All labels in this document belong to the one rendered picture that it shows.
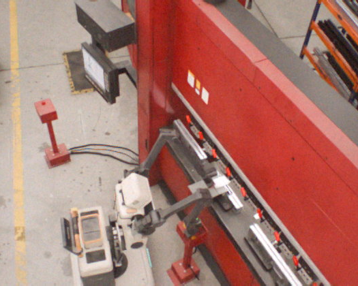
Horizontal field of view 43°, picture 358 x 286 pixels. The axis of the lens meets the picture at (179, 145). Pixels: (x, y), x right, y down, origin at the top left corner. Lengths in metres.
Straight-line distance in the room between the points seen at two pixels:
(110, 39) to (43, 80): 2.73
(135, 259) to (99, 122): 1.99
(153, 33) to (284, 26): 4.10
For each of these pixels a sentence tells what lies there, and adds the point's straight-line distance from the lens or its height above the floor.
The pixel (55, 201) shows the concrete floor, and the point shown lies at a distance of 4.79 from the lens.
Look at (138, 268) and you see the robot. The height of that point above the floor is 0.28.
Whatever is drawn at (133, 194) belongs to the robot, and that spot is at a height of 1.37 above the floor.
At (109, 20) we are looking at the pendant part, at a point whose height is 1.95.
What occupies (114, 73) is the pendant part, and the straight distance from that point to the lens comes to 3.68.
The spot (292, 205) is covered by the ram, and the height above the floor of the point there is 1.63.
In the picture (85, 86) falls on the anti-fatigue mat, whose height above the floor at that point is 0.02.
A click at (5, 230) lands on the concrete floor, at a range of 4.72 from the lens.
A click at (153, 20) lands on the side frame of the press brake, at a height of 2.04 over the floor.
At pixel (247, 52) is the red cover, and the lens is 2.71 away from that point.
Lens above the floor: 3.90
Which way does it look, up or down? 49 degrees down
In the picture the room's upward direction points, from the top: 5 degrees clockwise
